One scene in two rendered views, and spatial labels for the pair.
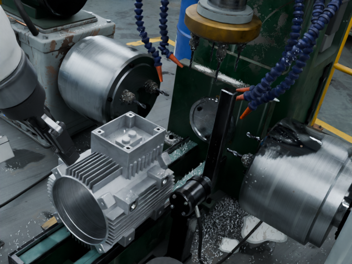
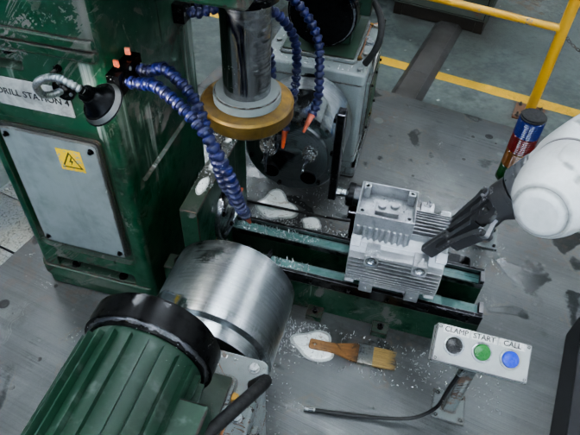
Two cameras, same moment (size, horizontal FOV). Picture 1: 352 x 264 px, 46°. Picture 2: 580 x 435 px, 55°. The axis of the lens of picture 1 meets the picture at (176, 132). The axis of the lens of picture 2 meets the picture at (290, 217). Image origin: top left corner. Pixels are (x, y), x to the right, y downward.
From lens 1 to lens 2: 1.46 m
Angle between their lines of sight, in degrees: 78
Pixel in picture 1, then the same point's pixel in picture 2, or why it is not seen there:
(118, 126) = (375, 222)
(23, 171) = not seen: outside the picture
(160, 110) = not seen: hidden behind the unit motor
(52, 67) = not seen: hidden behind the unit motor
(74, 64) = (262, 330)
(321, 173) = (337, 96)
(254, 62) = (173, 136)
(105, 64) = (262, 276)
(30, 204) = (374, 401)
